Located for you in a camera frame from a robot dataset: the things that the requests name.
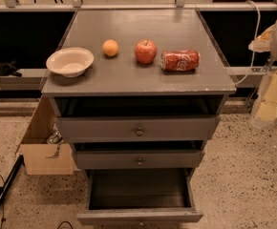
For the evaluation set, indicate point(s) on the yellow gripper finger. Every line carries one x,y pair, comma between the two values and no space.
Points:
264,111
262,42

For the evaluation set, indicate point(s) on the grey bottom drawer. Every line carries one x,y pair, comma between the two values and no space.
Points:
139,196

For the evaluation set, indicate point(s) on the grey drawer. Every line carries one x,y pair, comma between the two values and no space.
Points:
136,159
139,196
127,129

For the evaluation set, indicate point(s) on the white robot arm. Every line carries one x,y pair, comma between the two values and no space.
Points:
273,45

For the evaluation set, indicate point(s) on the grey top drawer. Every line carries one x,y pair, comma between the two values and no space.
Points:
127,129

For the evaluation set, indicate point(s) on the grey middle drawer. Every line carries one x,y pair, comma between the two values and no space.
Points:
136,159

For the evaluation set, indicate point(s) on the grey wooden drawer cabinet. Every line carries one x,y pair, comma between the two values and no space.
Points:
119,86

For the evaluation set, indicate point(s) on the crushed red soda can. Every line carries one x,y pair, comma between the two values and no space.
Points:
180,61

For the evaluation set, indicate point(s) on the red apple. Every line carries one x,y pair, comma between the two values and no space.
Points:
145,51

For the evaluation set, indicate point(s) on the orange fruit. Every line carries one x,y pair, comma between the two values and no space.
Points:
110,47

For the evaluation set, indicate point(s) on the white bowl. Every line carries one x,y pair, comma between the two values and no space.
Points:
70,62

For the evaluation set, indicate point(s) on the cardboard box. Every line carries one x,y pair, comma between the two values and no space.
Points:
41,157

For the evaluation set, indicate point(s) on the black pole on floor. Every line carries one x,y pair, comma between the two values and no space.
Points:
1,194

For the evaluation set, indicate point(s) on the black bag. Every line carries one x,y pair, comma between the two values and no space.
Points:
8,68

